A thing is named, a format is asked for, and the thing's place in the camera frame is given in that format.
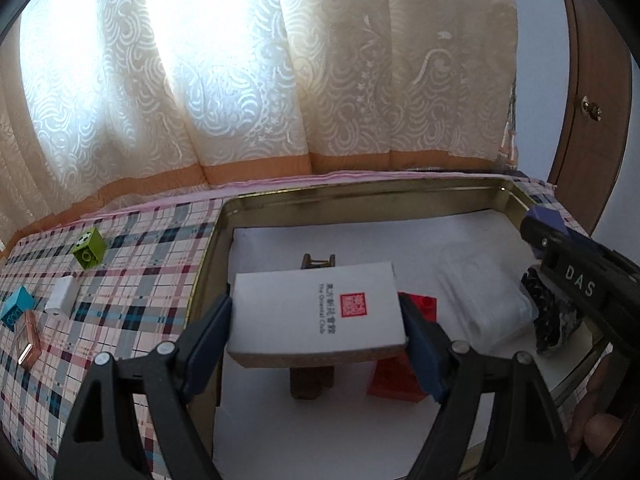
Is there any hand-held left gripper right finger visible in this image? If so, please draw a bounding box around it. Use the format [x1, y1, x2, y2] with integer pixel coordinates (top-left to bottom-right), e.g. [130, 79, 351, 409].
[399, 300, 576, 480]

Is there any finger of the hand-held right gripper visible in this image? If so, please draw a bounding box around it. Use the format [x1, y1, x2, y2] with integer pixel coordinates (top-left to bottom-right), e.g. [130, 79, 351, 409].
[520, 205, 576, 261]

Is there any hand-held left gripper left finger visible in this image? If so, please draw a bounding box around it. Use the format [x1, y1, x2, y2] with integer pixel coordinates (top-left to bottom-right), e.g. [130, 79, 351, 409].
[55, 292, 233, 480]

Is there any red building brick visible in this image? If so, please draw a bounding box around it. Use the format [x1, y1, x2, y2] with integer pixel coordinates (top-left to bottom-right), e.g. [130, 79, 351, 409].
[366, 292, 442, 404]

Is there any black patterned pouch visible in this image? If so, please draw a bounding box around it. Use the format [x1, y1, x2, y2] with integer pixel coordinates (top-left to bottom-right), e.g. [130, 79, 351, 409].
[521, 266, 584, 357]

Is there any clear plastic box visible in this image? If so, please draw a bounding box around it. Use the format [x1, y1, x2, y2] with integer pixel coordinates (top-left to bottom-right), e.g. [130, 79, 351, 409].
[439, 249, 537, 352]

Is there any white card box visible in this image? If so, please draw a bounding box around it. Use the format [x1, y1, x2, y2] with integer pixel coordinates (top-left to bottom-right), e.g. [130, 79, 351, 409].
[227, 261, 409, 369]

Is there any brown wooden ribbed block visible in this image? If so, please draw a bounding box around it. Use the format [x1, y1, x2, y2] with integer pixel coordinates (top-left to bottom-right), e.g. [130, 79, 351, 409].
[289, 254, 337, 402]

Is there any green toy block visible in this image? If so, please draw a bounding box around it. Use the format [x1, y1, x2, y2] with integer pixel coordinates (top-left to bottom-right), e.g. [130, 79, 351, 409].
[72, 227, 107, 267]

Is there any white charger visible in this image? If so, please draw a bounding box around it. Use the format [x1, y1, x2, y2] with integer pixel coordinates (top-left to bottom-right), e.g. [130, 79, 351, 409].
[45, 276, 78, 317]

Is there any golden tin box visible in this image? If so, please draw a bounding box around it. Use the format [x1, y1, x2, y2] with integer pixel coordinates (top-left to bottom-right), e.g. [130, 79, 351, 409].
[187, 176, 623, 480]

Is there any rose gold case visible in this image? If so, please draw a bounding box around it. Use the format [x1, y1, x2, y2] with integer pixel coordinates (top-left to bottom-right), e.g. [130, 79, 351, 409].
[14, 310, 42, 368]

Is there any teal toy block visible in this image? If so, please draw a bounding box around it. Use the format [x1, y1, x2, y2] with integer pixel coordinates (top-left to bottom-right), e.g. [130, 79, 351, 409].
[0, 287, 37, 331]

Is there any person's right hand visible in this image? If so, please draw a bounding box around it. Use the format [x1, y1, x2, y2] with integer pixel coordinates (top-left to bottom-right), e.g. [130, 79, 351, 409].
[570, 375, 626, 463]

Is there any curtain tassel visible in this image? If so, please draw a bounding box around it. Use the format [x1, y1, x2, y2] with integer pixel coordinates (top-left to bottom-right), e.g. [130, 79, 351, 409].
[499, 80, 521, 171]

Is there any white paper liner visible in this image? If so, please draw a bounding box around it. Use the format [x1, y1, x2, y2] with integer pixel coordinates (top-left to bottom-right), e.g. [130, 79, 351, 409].
[212, 209, 596, 480]

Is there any brown wooden door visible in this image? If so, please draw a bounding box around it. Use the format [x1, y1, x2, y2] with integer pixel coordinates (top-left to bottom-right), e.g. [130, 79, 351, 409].
[547, 0, 633, 236]

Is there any cream lace curtain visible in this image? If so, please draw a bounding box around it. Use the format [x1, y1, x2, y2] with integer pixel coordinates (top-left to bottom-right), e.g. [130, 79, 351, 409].
[0, 0, 518, 246]

